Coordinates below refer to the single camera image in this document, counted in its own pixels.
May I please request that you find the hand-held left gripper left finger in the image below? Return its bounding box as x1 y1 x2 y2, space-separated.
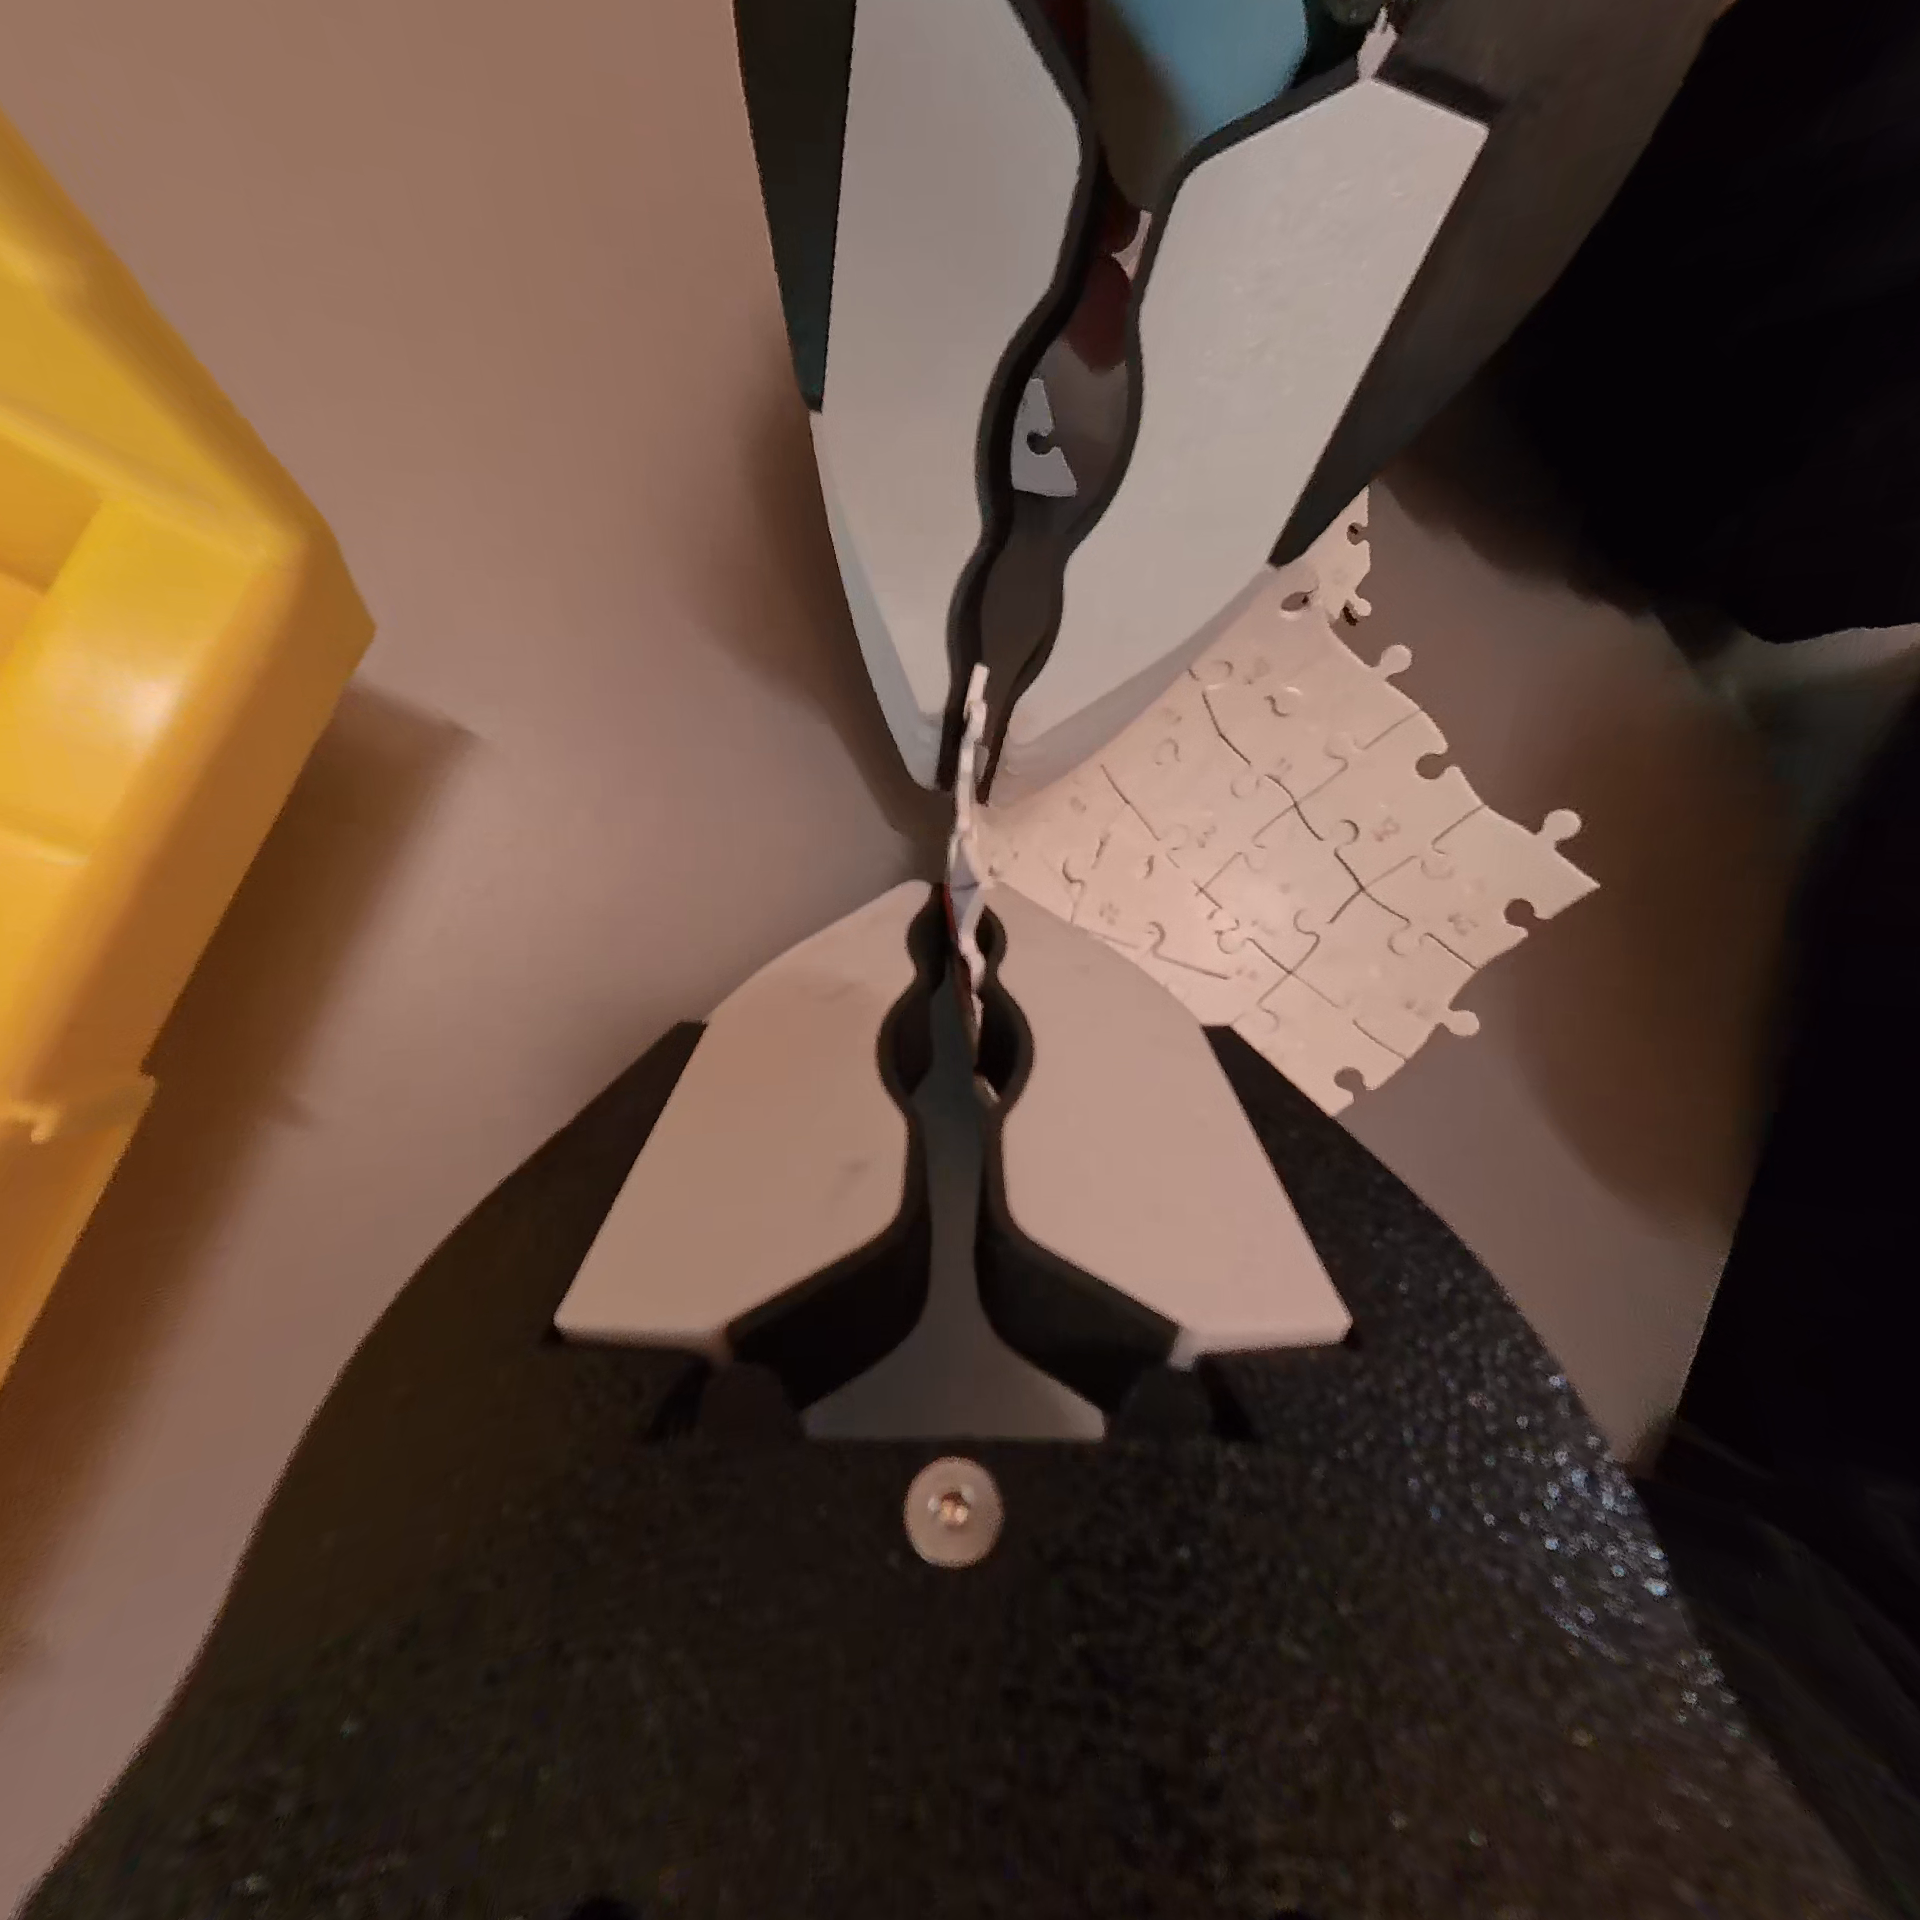
550 880 951 1409

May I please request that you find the partly built white puzzle ball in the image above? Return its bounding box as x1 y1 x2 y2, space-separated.
942 621 1603 1121

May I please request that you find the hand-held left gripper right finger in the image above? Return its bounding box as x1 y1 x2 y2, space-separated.
972 901 1355 1413

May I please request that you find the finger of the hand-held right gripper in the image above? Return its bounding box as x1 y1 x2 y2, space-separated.
806 0 1113 793
987 77 1492 789

